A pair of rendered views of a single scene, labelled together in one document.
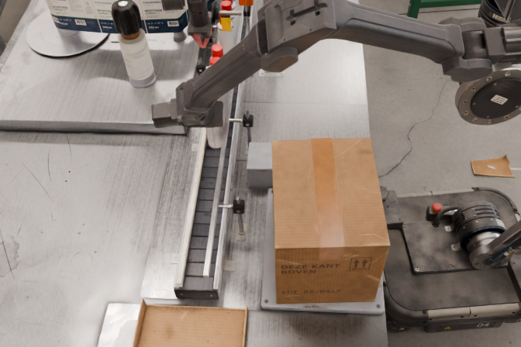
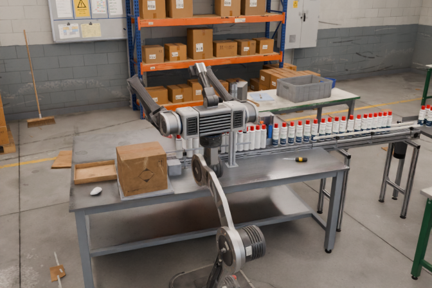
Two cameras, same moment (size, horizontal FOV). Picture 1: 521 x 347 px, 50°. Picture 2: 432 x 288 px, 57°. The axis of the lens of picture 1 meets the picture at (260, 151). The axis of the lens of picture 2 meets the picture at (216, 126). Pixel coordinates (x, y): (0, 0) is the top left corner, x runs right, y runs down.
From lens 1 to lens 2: 264 cm
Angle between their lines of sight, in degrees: 59
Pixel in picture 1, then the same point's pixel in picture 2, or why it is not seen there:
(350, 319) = (117, 196)
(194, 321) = (110, 171)
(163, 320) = (110, 167)
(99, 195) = not seen: hidden behind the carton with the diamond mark
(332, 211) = (131, 152)
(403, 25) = (144, 94)
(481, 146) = not seen: outside the picture
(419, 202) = (240, 278)
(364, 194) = (140, 155)
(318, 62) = (242, 173)
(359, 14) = (137, 83)
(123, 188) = not seen: hidden behind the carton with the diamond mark
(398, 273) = (191, 276)
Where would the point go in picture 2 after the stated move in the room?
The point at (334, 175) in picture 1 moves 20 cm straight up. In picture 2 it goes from (146, 150) to (144, 123)
